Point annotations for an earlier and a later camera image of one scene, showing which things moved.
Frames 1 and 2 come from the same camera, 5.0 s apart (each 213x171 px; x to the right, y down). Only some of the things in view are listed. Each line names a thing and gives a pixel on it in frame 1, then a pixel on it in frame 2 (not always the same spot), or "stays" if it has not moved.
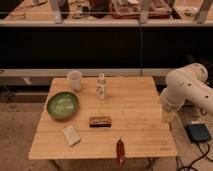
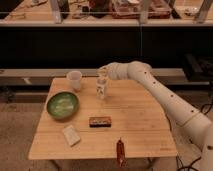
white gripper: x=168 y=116 -> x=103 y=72
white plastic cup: x=75 y=77 stays
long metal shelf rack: x=104 y=38 stays
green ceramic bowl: x=62 y=105 stays
